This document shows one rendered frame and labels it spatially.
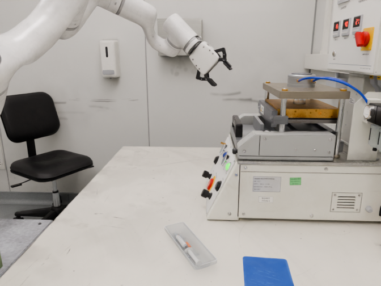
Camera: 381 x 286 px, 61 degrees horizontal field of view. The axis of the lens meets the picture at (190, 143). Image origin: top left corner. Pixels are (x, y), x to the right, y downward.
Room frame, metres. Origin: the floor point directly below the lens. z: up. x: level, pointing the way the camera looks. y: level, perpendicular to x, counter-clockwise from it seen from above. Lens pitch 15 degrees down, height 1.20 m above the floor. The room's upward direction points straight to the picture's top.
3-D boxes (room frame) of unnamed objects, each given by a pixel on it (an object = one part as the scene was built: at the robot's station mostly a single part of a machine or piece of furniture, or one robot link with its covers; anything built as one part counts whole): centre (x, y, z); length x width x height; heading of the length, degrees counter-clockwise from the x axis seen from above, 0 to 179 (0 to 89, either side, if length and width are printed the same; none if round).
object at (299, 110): (0.96, -0.33, 1.07); 0.22 x 0.17 x 0.10; 177
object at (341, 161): (0.97, -0.36, 0.93); 0.46 x 0.35 x 0.01; 87
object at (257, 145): (0.83, -0.25, 0.96); 0.26 x 0.05 x 0.07; 87
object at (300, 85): (0.95, -0.36, 1.08); 0.31 x 0.24 x 0.13; 177
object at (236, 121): (0.98, -0.15, 0.99); 0.15 x 0.02 x 0.04; 177
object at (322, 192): (0.95, -0.32, 0.84); 0.53 x 0.37 x 0.17; 87
